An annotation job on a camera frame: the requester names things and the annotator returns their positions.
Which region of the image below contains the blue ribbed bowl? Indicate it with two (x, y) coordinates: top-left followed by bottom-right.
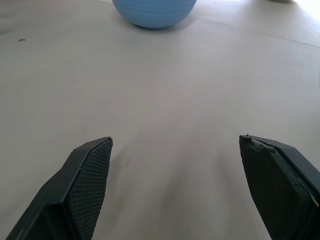
(111, 0), (197, 29)

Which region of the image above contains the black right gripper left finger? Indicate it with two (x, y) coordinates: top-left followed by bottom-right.
(4, 136), (114, 240)

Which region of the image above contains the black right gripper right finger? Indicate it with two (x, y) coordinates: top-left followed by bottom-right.
(238, 134), (320, 240)

